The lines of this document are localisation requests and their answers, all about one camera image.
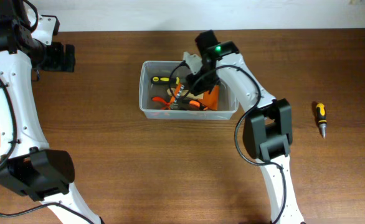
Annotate orange scraper wooden handle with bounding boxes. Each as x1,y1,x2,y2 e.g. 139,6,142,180
168,86,219,110

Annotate orange bit holder strip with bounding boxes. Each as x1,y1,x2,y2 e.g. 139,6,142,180
169,83,184,110

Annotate orange-black needle-nose pliers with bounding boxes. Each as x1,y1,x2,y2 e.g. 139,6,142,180
169,100,212,111

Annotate file with black-yellow handle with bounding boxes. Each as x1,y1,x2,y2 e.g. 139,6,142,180
150,77,188,85

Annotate stubby black-yellow screwdriver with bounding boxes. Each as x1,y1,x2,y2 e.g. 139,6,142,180
316,103,327,138

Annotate red-black cutting pliers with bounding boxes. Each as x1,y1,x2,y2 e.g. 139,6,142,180
151,96,173,110

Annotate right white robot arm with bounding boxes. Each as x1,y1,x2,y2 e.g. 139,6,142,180
187,30,305,223

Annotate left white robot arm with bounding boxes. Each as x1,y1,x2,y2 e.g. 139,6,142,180
0,0,102,223

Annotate clear plastic container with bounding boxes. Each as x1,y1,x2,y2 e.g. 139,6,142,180
139,60,239,120

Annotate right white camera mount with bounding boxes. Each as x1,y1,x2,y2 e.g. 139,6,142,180
182,52,202,75

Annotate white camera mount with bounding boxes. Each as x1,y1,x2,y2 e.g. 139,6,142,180
182,52,202,75
31,15,60,46

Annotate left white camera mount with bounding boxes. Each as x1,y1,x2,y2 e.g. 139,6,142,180
31,15,60,46

